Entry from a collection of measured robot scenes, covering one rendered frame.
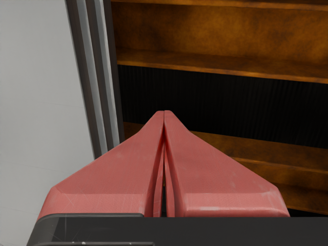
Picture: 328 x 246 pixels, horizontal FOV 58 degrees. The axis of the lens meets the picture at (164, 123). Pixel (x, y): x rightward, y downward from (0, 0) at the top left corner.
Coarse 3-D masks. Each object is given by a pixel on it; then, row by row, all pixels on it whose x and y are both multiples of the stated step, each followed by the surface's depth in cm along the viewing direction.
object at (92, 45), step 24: (72, 0) 21; (96, 0) 22; (72, 24) 21; (96, 24) 23; (96, 48) 24; (96, 72) 24; (96, 96) 25; (120, 96) 28; (96, 120) 27; (120, 120) 29; (96, 144) 28
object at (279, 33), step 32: (128, 0) 32; (160, 0) 31; (192, 0) 30; (224, 0) 30; (256, 0) 30; (288, 0) 30; (320, 0) 29; (128, 32) 39; (160, 32) 38; (192, 32) 37; (224, 32) 36; (256, 32) 35; (288, 32) 34; (320, 32) 33; (128, 64) 36; (160, 64) 35; (192, 64) 35; (224, 64) 35; (256, 64) 35; (288, 64) 35; (320, 64) 35
